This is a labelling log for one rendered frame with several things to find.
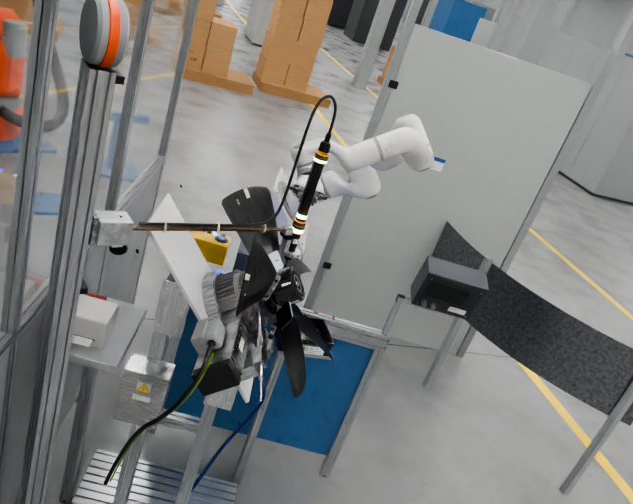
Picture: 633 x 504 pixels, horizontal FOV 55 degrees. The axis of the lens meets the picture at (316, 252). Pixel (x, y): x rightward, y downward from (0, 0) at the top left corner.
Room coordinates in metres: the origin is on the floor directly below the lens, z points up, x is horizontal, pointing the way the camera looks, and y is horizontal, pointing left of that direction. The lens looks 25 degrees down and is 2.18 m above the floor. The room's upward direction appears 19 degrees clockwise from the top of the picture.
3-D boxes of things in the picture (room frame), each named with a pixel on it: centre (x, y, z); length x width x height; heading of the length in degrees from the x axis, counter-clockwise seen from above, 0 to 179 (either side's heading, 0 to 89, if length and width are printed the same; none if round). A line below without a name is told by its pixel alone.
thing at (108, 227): (1.45, 0.55, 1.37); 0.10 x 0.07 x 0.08; 132
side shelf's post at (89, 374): (1.69, 0.62, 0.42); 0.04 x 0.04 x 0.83; 7
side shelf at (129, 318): (1.69, 0.62, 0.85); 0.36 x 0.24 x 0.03; 7
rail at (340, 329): (2.24, 0.03, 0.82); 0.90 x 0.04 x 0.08; 97
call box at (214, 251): (2.19, 0.42, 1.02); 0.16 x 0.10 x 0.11; 97
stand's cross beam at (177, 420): (1.71, 0.29, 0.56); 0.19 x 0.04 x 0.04; 97
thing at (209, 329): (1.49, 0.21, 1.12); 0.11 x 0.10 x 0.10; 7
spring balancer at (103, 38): (1.39, 0.62, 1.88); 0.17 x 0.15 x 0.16; 7
